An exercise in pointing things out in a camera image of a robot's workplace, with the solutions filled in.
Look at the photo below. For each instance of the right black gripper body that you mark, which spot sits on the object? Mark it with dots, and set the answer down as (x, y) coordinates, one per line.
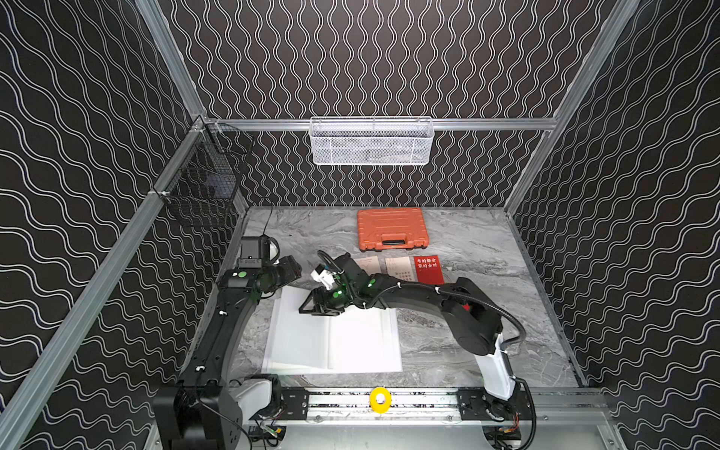
(335, 299)

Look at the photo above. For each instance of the white photo album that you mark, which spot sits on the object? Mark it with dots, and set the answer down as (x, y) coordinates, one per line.
(357, 341)

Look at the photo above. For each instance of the beige card small red text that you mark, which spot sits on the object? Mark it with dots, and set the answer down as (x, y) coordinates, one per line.
(401, 268)

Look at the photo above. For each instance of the orange plastic tool case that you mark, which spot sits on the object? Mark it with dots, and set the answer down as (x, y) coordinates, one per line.
(392, 228)

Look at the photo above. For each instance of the white wire mesh basket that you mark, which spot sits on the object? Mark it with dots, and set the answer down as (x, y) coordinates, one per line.
(371, 141)

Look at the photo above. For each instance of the black wire mesh basket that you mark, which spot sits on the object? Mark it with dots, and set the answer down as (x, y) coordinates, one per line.
(202, 191)

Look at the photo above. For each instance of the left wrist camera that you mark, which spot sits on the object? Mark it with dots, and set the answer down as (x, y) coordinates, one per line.
(257, 251)

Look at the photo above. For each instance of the yellow tape roll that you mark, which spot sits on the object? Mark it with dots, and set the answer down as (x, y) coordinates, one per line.
(380, 400)

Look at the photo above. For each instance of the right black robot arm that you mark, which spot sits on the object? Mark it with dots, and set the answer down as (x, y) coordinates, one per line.
(477, 323)

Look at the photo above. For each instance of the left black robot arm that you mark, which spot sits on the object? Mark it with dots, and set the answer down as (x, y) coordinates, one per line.
(202, 409)

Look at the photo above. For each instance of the beige card gold characters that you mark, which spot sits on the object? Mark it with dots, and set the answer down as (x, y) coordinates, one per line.
(371, 265)

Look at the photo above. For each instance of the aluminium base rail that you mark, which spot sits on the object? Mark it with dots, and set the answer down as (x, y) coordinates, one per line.
(433, 406)

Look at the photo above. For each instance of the red card top row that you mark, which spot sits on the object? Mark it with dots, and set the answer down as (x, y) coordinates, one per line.
(428, 270)

